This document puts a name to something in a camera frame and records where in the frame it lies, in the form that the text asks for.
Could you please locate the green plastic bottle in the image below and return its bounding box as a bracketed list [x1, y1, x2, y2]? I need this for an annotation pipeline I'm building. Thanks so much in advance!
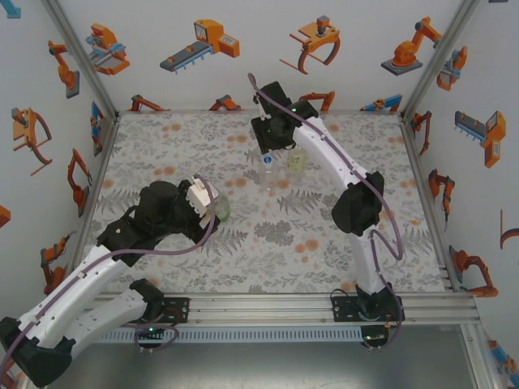
[209, 193, 231, 224]

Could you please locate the clear plastic bottle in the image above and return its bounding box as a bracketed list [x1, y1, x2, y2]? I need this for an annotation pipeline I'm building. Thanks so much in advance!
[255, 152, 281, 186]

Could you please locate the aluminium front frame rail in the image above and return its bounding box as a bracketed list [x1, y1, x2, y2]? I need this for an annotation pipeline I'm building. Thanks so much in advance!
[92, 293, 475, 325]

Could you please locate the grey floral table mat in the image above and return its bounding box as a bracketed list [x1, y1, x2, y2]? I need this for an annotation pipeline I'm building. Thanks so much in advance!
[87, 112, 451, 295]

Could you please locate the white slotted cable duct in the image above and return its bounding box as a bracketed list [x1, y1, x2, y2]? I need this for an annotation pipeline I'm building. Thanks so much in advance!
[97, 327, 362, 344]

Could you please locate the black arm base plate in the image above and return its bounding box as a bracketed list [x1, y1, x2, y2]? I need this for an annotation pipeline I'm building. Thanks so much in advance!
[331, 295, 362, 323]
[161, 297, 191, 324]

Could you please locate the aluminium back frame rail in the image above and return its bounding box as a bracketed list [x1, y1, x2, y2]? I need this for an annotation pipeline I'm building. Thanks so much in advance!
[116, 108, 403, 118]

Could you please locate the aluminium side frame rail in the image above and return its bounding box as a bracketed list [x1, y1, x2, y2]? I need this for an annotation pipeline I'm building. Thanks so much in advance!
[72, 115, 121, 293]
[399, 113, 461, 293]

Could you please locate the aluminium frame post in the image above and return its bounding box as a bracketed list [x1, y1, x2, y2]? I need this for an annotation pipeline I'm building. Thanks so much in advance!
[457, 322, 504, 389]
[40, 0, 122, 121]
[399, 0, 486, 121]

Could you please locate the yellow-green labelled tea bottle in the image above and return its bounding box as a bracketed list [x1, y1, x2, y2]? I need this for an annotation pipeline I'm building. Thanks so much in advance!
[285, 146, 308, 176]

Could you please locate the small green-lit circuit board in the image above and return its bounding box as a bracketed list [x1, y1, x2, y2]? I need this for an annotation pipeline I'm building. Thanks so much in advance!
[362, 328, 389, 345]
[135, 325, 171, 346]

